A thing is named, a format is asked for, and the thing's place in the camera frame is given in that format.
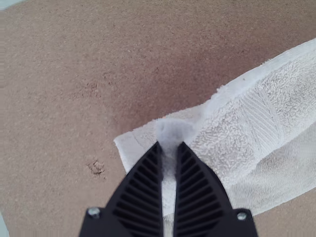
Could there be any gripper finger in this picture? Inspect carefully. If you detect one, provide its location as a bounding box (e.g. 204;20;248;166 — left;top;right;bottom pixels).
78;142;164;237
172;141;259;237

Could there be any pale towel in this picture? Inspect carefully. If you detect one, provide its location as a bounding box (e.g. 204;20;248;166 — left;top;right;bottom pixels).
113;37;316;237

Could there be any cork mat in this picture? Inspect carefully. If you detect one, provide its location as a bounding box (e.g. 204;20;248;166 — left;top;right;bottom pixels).
0;0;316;237

